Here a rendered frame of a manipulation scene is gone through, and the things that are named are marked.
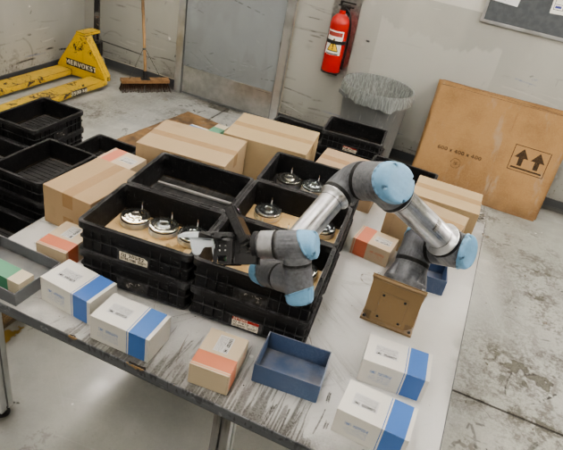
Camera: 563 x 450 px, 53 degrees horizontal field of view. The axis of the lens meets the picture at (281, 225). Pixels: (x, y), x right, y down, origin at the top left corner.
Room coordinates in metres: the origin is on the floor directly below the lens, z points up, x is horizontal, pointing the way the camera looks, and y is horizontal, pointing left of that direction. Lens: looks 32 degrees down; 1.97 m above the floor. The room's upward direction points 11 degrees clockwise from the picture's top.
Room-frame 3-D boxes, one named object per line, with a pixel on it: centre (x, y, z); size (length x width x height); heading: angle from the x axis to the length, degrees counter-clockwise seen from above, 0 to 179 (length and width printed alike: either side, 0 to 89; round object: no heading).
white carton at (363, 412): (1.07, -0.35, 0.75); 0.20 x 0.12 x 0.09; 72
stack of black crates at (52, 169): (2.38, 1.19, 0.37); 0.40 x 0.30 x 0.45; 163
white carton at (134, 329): (1.23, 0.38, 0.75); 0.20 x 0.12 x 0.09; 74
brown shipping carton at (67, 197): (1.84, 0.73, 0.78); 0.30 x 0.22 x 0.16; 161
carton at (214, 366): (1.17, 0.10, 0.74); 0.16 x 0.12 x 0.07; 169
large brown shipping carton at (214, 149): (2.25, 0.45, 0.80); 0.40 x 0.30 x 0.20; 81
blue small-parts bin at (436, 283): (1.85, -0.57, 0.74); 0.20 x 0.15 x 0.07; 80
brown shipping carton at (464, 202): (2.32, -0.71, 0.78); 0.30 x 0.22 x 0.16; 74
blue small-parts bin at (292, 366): (1.21, -0.11, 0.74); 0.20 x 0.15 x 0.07; 79
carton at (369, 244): (1.96, -0.39, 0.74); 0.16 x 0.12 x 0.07; 68
